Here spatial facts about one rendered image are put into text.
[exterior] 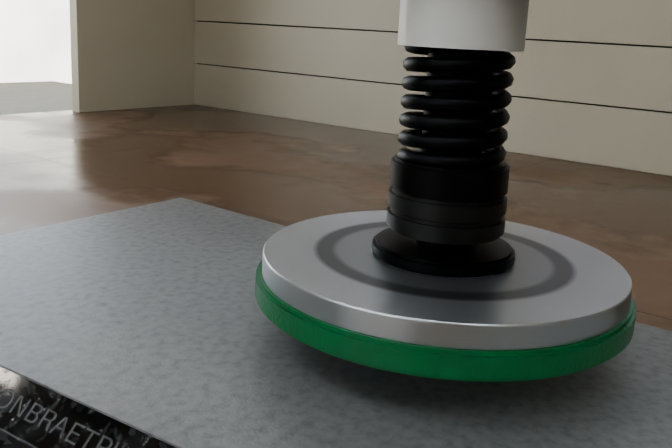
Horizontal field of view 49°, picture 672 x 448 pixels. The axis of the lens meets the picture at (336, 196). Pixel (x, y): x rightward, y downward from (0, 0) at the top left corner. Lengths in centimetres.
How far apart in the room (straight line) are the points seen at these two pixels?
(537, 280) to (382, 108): 710
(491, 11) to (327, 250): 16
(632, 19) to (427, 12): 611
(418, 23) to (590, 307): 17
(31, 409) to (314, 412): 14
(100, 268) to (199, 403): 22
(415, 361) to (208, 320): 18
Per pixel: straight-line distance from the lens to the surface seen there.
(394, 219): 42
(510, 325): 36
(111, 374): 42
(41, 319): 50
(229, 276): 56
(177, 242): 65
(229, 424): 37
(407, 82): 42
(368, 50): 758
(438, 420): 39
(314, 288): 38
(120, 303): 52
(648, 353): 50
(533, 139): 678
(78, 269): 59
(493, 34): 40
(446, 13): 40
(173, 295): 53
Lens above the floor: 104
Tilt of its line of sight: 13 degrees down
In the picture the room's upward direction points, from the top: 3 degrees clockwise
